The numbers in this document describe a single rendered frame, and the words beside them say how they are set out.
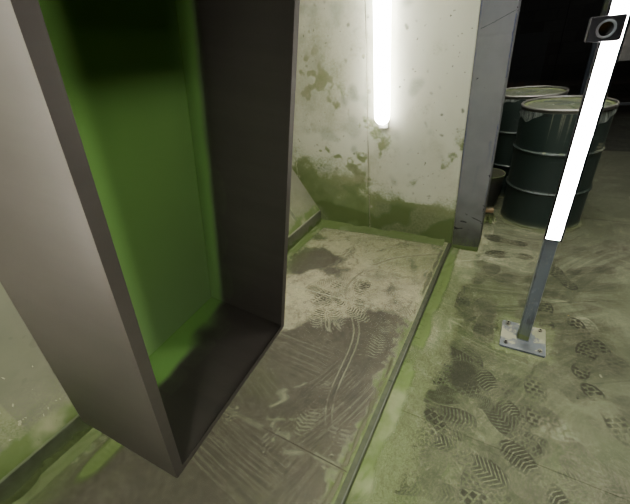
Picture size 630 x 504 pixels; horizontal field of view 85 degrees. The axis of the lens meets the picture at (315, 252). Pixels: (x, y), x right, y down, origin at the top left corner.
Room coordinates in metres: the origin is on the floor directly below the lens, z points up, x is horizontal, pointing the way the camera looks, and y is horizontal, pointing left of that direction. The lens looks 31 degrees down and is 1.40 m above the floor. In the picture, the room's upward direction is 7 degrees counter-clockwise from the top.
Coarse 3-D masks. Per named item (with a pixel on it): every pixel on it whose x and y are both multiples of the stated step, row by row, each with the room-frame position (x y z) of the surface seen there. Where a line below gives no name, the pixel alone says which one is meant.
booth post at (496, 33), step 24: (504, 0) 2.10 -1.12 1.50; (480, 24) 2.15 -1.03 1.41; (504, 24) 2.09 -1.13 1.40; (480, 48) 2.14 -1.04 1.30; (504, 48) 2.08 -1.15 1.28; (480, 72) 2.14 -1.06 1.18; (504, 72) 2.07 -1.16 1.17; (480, 96) 2.13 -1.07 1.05; (504, 96) 2.16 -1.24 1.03; (480, 120) 2.12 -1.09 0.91; (480, 144) 2.11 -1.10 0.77; (480, 168) 2.10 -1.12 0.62; (480, 192) 2.08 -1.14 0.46; (456, 216) 2.15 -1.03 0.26; (480, 216) 2.07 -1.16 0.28; (456, 240) 2.14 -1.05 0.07; (480, 240) 2.20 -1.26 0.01
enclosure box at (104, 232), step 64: (0, 0) 0.41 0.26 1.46; (64, 0) 0.83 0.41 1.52; (128, 0) 0.96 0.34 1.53; (192, 0) 1.06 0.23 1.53; (256, 0) 0.98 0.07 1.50; (0, 64) 0.43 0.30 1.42; (64, 64) 0.80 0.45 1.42; (128, 64) 0.94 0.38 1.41; (192, 64) 1.08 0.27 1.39; (256, 64) 0.99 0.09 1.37; (0, 128) 0.46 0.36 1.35; (64, 128) 0.42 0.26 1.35; (128, 128) 0.92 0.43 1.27; (192, 128) 1.11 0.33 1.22; (256, 128) 1.01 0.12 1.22; (0, 192) 0.50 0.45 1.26; (64, 192) 0.43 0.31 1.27; (128, 192) 0.89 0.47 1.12; (192, 192) 1.11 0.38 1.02; (256, 192) 1.03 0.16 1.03; (0, 256) 0.56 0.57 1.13; (64, 256) 0.47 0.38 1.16; (128, 256) 0.86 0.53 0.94; (192, 256) 1.09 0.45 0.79; (256, 256) 1.05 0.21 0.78; (64, 320) 0.52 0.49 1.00; (128, 320) 0.45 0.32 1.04; (192, 320) 1.05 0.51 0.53; (256, 320) 1.05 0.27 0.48; (64, 384) 0.62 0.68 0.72; (128, 384) 0.48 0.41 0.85; (192, 384) 0.77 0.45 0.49; (128, 448) 0.57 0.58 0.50; (192, 448) 0.57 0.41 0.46
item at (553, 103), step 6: (528, 102) 2.72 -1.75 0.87; (534, 102) 2.72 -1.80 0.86; (540, 102) 2.70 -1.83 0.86; (546, 102) 2.67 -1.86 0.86; (552, 102) 2.64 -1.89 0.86; (558, 102) 2.62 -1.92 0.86; (564, 102) 2.59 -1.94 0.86; (570, 102) 2.58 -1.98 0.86; (576, 102) 2.55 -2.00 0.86; (606, 102) 2.44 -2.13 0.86; (612, 102) 2.39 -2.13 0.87; (546, 108) 2.47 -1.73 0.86; (552, 108) 2.45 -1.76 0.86; (558, 108) 2.43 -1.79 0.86; (564, 108) 2.41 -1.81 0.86; (570, 108) 2.39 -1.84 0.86; (576, 108) 2.36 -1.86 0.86
